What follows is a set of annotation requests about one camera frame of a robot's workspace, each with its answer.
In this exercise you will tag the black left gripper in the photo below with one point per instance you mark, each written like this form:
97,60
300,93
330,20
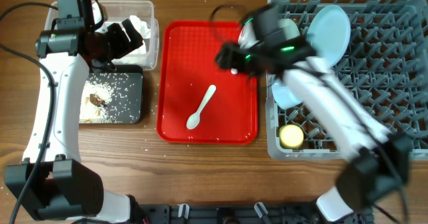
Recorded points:
124,45

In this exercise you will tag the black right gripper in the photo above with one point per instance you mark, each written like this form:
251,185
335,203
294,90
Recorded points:
229,54

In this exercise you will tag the white paper napkin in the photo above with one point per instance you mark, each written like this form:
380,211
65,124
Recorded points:
137,55

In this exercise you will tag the rice and food leftovers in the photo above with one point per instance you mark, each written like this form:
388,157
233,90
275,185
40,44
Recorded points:
100,100

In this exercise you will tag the green bowl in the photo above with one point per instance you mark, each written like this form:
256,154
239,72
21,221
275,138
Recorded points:
290,29

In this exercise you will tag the light blue bowl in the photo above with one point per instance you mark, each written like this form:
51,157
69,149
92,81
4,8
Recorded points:
283,95

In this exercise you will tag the cream plastic spoon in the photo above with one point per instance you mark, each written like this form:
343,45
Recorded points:
194,119

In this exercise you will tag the yellow plastic cup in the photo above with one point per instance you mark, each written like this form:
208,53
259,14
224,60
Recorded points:
291,136

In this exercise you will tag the large light blue plate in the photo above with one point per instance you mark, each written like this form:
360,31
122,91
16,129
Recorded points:
329,34

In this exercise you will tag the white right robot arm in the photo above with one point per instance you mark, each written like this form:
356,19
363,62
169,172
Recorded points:
378,161

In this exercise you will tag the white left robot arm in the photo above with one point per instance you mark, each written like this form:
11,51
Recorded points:
51,183

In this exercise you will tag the clear plastic waste bin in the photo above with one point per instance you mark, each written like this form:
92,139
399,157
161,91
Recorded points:
133,10

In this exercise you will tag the black waste tray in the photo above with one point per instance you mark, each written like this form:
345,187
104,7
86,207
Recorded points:
127,103

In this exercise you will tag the grey dishwasher rack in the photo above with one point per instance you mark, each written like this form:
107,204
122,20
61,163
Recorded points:
385,63

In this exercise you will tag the red plastic tray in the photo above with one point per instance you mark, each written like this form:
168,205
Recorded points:
188,68

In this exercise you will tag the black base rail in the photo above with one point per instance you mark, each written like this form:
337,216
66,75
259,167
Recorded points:
259,213

